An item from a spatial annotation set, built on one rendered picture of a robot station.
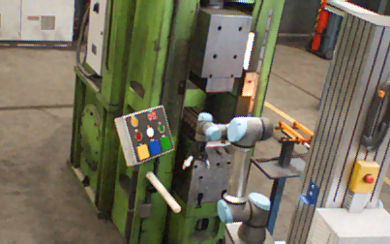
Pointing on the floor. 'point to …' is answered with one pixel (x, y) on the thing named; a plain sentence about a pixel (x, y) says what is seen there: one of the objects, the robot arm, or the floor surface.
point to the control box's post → (131, 203)
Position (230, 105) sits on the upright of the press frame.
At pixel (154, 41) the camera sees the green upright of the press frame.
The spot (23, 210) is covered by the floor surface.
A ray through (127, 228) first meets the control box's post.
